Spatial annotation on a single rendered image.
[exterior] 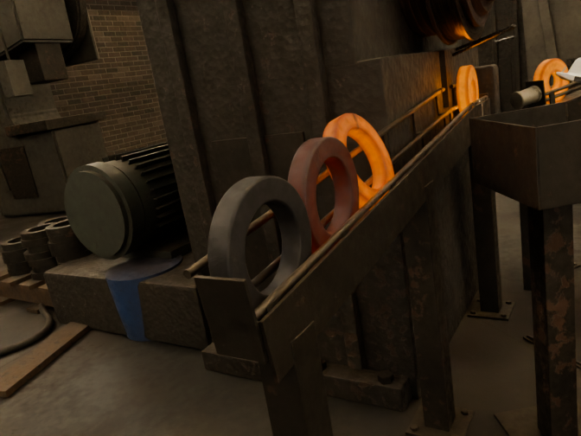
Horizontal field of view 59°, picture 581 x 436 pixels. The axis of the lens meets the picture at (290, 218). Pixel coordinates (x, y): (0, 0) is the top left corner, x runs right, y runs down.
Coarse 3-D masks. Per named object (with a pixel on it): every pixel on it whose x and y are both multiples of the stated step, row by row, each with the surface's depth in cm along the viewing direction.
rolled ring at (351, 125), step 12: (336, 120) 91; (348, 120) 93; (360, 120) 97; (324, 132) 91; (336, 132) 89; (348, 132) 96; (360, 132) 97; (372, 132) 99; (360, 144) 100; (372, 144) 99; (384, 144) 101; (372, 156) 100; (384, 156) 99; (372, 168) 100; (384, 168) 98; (360, 180) 90; (384, 180) 97; (360, 192) 88; (372, 192) 91; (360, 204) 91
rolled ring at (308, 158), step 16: (304, 144) 76; (320, 144) 75; (336, 144) 79; (304, 160) 73; (320, 160) 75; (336, 160) 80; (352, 160) 84; (288, 176) 73; (304, 176) 72; (336, 176) 84; (352, 176) 84; (304, 192) 71; (336, 192) 85; (352, 192) 84; (336, 208) 85; (352, 208) 84; (320, 224) 75; (336, 224) 83; (320, 240) 75
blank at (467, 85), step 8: (464, 72) 148; (472, 72) 151; (456, 80) 148; (464, 80) 147; (472, 80) 153; (456, 88) 148; (464, 88) 146; (472, 88) 155; (456, 96) 148; (464, 96) 147; (472, 96) 156; (464, 104) 148
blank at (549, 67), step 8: (544, 64) 177; (552, 64) 178; (560, 64) 179; (536, 72) 178; (544, 72) 176; (552, 72) 178; (560, 72) 180; (544, 80) 177; (560, 80) 181; (568, 80) 182; (552, 88) 183; (560, 96) 182
